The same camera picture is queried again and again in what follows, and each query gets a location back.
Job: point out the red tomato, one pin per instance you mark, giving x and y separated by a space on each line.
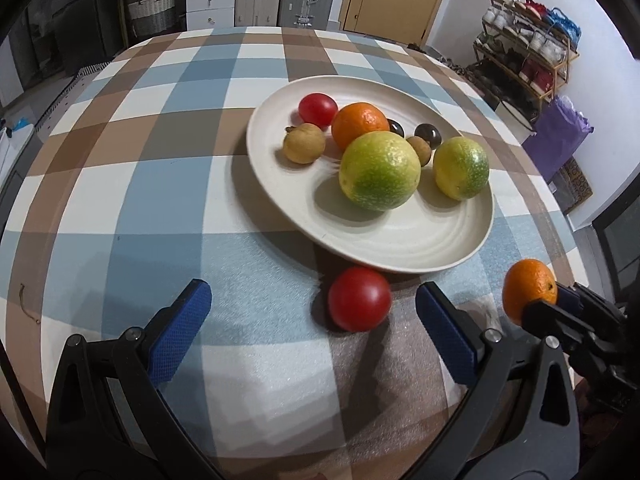
317 110
360 298

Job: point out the dotted rug with striped edge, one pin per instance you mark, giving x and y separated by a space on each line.
65 100

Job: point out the large brown round fruit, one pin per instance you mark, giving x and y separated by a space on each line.
304 144

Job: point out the white bucket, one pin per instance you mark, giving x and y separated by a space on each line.
512 115

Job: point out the grey cabinet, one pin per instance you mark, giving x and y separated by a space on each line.
12 155

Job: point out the dark cabinet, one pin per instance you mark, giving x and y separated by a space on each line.
60 35

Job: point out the large dark purple fruit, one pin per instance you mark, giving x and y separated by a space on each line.
429 134

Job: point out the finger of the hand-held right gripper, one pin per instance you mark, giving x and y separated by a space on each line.
567 296
550 316

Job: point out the small brown longan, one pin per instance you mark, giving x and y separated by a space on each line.
420 147

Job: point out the small green citrus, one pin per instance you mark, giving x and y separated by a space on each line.
460 167

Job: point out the purple bag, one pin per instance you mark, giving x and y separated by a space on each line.
557 140

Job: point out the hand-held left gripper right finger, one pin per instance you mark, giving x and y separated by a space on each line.
445 335

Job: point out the wooden shoe rack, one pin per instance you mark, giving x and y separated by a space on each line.
564 67

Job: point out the small dark purple fruit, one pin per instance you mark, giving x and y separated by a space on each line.
396 127

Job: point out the brown patterned doormat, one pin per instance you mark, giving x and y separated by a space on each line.
572 185

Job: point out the blue plastic bag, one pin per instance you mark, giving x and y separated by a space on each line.
565 25

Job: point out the wicker basket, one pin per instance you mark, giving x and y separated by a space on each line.
151 14

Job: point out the orange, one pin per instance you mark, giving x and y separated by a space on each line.
361 122
525 285

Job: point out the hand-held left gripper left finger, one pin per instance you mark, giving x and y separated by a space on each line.
180 335

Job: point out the cream oval plate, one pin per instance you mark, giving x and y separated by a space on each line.
425 240

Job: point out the black framed glass door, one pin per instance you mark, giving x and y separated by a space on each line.
620 245

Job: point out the large green citrus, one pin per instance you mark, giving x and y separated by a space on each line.
380 170

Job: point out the rows of shoes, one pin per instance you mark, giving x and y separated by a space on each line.
535 45

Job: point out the checkered tablecloth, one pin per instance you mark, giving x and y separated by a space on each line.
150 200

